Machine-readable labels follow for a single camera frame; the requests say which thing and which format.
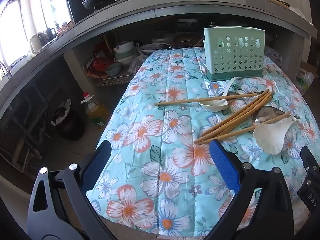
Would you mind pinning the black bucket with plastic bag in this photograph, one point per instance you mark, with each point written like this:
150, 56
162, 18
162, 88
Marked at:
68, 125

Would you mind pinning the white plate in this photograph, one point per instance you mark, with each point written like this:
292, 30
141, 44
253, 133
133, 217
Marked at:
150, 48

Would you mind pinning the plastic bag with green contents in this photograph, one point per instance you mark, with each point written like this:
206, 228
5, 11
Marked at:
305, 82

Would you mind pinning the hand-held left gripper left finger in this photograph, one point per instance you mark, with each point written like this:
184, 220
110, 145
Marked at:
100, 165

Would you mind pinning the black mug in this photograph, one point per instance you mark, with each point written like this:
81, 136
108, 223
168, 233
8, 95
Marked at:
46, 35

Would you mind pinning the green bowl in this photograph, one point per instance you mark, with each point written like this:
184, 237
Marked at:
113, 69

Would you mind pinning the small white ceramic spoon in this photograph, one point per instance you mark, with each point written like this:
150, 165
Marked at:
215, 106

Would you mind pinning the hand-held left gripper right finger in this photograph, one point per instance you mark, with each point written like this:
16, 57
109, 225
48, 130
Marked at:
225, 167

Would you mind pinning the wide white ceramic spoon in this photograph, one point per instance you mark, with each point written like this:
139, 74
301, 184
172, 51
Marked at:
272, 140

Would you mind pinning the green plastic utensil holder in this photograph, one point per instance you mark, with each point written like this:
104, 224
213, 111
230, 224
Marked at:
232, 55

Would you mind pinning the clear plastic bag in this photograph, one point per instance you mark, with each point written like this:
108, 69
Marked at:
137, 63

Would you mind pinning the floral quilted table cover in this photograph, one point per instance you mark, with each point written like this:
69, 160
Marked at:
162, 155

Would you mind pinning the white jug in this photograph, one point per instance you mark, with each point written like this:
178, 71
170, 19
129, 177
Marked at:
35, 43

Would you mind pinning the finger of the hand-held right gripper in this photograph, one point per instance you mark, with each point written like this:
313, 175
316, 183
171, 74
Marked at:
308, 158

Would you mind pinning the wooden chopstick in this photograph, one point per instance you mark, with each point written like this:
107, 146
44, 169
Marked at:
200, 99
235, 112
240, 115
250, 113

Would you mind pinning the red snack packets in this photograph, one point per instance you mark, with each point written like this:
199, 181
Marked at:
97, 63

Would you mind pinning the stack of white bowls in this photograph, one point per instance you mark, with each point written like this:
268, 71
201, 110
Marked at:
124, 52

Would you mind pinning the grey concrete kitchen counter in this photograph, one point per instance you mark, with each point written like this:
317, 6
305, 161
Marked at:
125, 20

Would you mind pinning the cooking oil bottle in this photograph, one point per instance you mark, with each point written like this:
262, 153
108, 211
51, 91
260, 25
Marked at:
96, 112

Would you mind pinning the cardboard box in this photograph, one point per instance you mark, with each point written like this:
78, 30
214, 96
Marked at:
310, 67

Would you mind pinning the window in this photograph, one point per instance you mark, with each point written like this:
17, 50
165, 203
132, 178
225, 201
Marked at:
12, 30

